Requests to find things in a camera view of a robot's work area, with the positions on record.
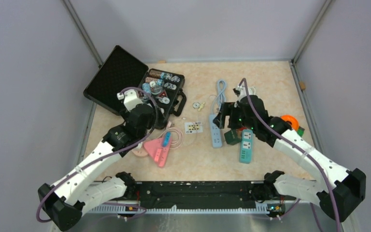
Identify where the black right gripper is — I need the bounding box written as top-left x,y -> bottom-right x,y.
214,102 -> 256,131

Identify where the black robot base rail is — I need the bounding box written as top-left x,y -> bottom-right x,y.
105,181 -> 297,210

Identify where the light blue coiled cable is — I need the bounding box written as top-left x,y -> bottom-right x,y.
212,80 -> 228,115

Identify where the teal power strip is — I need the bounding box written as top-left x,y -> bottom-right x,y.
239,129 -> 254,164

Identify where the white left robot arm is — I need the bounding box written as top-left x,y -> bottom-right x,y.
36,101 -> 161,232

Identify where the grey-blue power strip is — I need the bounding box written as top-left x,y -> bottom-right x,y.
208,114 -> 223,148

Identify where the white coiled cable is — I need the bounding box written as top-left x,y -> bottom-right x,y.
241,86 -> 258,97

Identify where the pink round plug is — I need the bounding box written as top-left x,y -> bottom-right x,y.
131,146 -> 149,158

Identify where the orange ring toy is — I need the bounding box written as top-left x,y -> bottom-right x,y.
281,115 -> 300,131

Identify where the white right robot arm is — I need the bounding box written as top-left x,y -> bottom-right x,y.
212,95 -> 367,222

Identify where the black poker chip case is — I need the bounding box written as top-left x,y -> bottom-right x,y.
83,45 -> 187,130

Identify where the pink triangular power strip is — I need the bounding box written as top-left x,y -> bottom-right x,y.
143,136 -> 171,168

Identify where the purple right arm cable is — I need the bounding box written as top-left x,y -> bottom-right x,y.
238,77 -> 343,232

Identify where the blue small block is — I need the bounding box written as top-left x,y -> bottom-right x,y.
162,131 -> 171,147

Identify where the loose poker chip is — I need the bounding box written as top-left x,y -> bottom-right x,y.
193,102 -> 200,109

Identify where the dark green cube socket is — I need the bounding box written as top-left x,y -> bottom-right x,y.
224,129 -> 242,145

